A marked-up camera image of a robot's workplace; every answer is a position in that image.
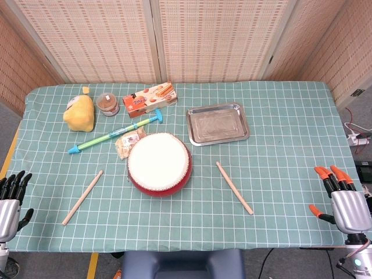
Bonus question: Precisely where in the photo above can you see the black box device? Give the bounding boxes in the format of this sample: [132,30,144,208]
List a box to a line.
[355,160,372,184]

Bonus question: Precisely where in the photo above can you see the green checked tablecloth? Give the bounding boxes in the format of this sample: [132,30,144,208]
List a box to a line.
[2,80,366,253]

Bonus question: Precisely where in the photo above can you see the red cable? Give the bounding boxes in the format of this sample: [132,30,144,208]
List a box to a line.
[345,107,357,132]

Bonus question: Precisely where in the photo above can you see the stainless steel tray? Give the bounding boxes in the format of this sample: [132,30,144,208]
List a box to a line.
[186,101,251,147]

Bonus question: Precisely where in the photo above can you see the clear snack packet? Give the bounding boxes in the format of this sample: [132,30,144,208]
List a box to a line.
[115,126,147,160]

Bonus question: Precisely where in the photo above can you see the orange biscuit box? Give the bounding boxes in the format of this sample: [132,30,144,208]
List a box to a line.
[122,82,178,119]

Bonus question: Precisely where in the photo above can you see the white power strip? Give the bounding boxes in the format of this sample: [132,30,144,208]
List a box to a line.
[347,132,372,146]

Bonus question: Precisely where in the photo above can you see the clear jar brown contents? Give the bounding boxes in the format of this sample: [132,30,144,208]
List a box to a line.
[96,92,120,117]

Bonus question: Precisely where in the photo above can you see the wooden drumstick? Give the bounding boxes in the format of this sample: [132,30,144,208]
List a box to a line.
[216,161,254,216]
[62,170,104,226]

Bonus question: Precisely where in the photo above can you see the yellow plush toy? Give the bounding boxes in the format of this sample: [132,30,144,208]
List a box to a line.
[63,86,95,133]

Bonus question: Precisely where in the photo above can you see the green blue toy water pump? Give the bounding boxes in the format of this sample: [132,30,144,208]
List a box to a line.
[67,108,163,155]

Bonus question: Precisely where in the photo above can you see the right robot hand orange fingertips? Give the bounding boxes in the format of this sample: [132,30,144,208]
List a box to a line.
[308,165,372,235]

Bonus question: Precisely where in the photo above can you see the red drum white skin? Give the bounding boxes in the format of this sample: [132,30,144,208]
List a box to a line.
[127,132,193,198]

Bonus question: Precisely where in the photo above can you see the bamboo folding screen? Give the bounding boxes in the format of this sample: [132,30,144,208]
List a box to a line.
[0,0,372,117]

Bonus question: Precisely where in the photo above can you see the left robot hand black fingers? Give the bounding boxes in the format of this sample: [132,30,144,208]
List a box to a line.
[0,170,34,242]

